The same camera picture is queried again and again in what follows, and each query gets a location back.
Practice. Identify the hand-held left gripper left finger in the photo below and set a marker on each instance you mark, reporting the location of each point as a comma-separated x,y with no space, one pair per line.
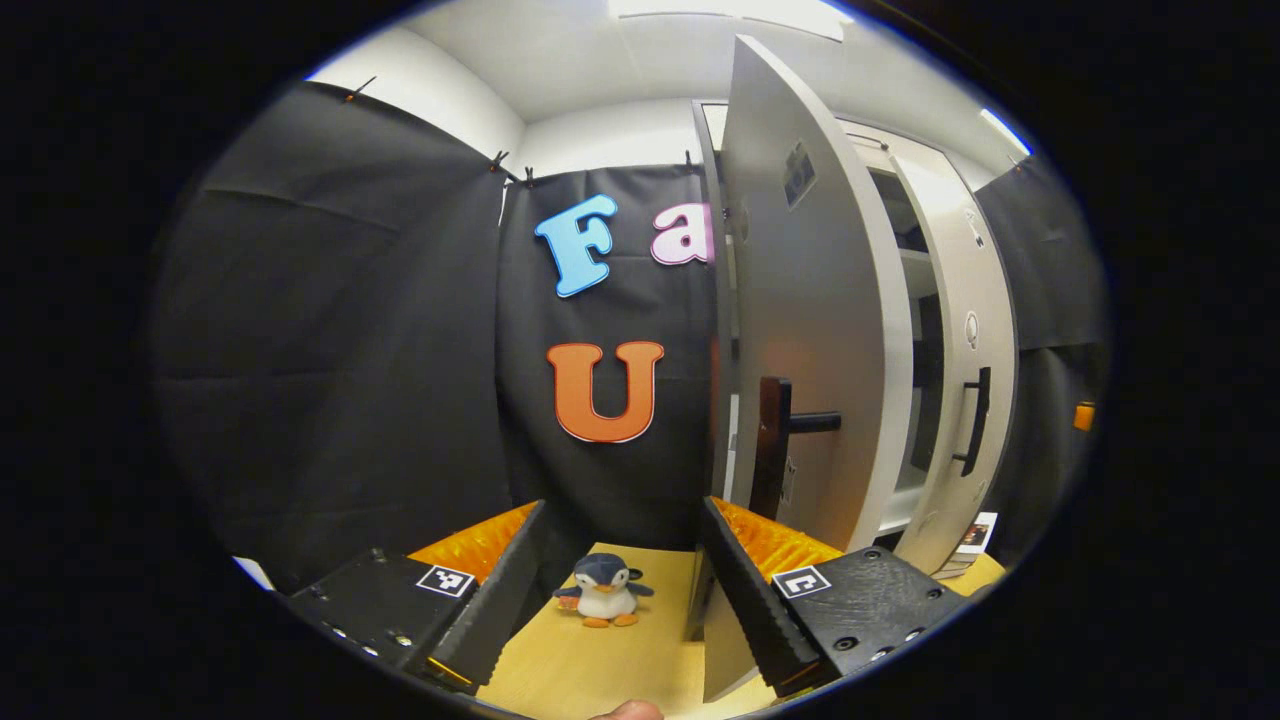
495,600

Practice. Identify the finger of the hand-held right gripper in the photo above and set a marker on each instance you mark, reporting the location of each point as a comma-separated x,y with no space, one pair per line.
1084,417

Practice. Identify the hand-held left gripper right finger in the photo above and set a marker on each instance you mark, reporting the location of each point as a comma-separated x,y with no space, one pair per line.
745,600

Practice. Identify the white cabinet door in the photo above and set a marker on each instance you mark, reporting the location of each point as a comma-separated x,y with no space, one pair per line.
960,260
820,300

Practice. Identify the white and grey cabinet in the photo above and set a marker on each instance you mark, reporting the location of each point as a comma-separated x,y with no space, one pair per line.
915,270

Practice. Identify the penguin plush toy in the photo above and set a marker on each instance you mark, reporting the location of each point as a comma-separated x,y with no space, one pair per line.
603,595

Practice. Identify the black backdrop cloth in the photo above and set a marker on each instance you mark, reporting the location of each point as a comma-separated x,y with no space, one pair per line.
350,350
1050,280

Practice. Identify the white picture-cover book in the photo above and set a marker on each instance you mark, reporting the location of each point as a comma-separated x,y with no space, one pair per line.
978,532

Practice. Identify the grey book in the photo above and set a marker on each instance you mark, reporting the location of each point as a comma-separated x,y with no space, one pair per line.
960,565

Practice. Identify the large ceiling light panel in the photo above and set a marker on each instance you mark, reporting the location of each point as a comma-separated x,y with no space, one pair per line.
730,12

